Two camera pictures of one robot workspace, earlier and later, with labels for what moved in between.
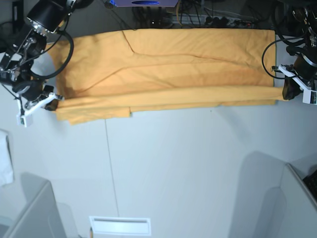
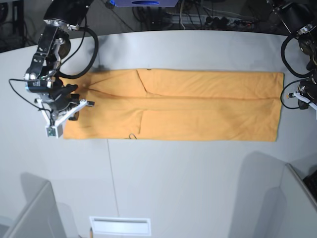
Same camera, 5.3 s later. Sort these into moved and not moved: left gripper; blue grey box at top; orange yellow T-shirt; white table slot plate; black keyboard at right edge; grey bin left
Moved: orange yellow T-shirt; left gripper
Not moved: black keyboard at right edge; blue grey box at top; grey bin left; white table slot plate
